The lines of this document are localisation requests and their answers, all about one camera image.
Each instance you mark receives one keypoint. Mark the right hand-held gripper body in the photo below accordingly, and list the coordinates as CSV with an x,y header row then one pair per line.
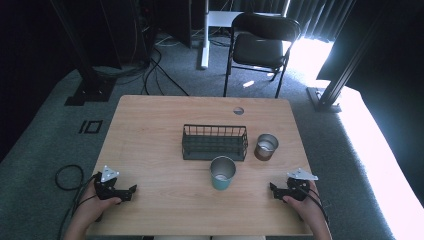
x,y
297,188

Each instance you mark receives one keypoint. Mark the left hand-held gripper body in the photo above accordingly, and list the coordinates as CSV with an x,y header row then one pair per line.
x,y
107,190

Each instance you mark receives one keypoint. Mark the person's right hand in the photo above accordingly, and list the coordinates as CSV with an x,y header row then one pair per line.
x,y
301,207

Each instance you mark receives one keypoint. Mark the person's left hand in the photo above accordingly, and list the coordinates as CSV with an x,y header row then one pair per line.
x,y
95,208

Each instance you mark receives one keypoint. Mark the brown metal cup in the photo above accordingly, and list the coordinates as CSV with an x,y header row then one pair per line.
x,y
265,150

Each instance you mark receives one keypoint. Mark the teal metal cup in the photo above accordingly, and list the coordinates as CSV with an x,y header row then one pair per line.
x,y
222,176

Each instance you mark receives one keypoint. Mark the black metal stand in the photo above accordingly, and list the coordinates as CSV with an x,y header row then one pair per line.
x,y
90,89
333,89

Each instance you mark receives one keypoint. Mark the black folding chair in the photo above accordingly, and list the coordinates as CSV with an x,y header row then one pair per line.
x,y
258,50

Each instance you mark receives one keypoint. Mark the dark curtain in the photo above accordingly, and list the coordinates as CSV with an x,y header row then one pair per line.
x,y
316,16

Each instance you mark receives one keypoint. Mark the dark cabinet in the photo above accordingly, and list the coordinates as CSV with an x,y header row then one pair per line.
x,y
173,20

